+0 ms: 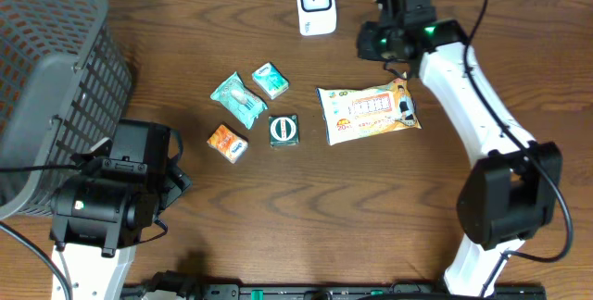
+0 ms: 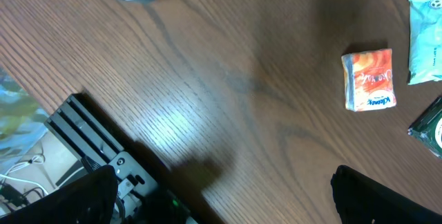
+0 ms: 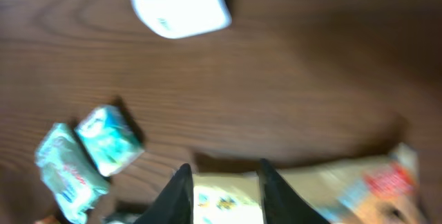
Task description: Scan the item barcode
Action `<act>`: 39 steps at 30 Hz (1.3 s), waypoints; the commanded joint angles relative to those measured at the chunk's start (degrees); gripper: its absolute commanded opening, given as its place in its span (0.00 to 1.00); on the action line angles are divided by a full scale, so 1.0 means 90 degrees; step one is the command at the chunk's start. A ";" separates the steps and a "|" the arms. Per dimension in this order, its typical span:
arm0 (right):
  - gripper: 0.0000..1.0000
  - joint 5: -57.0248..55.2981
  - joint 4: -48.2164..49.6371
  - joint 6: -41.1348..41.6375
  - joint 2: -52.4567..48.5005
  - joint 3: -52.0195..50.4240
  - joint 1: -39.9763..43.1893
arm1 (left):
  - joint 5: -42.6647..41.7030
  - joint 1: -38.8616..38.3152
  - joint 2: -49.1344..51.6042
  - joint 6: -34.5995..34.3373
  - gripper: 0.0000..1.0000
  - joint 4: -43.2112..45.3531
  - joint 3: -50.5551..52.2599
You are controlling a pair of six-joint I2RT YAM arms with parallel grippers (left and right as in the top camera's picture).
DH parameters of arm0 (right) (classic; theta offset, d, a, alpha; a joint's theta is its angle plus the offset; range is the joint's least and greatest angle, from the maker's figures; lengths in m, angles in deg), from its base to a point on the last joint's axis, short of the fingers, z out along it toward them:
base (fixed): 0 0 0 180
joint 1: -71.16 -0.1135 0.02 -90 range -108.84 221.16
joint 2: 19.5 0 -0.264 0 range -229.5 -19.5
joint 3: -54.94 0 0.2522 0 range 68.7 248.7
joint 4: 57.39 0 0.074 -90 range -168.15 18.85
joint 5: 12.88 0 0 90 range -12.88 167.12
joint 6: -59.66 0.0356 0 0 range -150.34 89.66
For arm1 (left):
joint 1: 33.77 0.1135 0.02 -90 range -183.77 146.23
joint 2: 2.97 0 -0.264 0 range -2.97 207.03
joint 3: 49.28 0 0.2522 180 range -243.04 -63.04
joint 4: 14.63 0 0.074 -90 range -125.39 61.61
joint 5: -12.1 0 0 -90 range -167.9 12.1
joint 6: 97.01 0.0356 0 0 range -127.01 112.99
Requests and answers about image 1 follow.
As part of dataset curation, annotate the large yellow wet wipes pack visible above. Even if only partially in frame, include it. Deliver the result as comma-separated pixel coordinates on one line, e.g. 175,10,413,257
316,75,422,145

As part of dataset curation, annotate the small teal tissue pack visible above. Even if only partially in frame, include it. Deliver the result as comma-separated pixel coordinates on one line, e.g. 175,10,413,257
252,62,289,100

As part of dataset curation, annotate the orange tissue pack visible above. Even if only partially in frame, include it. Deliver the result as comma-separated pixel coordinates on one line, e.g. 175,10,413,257
207,124,248,164

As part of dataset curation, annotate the teal wet wipes pack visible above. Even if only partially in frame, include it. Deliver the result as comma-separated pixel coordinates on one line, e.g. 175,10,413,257
210,72,268,130

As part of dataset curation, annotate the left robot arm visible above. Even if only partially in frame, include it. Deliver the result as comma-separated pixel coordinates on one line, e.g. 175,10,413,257
50,119,192,299

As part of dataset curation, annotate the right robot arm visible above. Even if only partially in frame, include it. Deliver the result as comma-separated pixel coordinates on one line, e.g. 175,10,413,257
357,0,574,298

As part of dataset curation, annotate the white barcode scanner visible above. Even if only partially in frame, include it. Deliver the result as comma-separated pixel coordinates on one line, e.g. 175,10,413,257
296,0,337,36

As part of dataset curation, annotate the grey plastic mesh basket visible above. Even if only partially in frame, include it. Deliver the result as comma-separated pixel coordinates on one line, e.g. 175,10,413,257
1,0,133,219

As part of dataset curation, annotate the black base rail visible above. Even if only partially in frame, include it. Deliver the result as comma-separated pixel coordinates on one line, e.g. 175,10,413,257
121,271,548,300

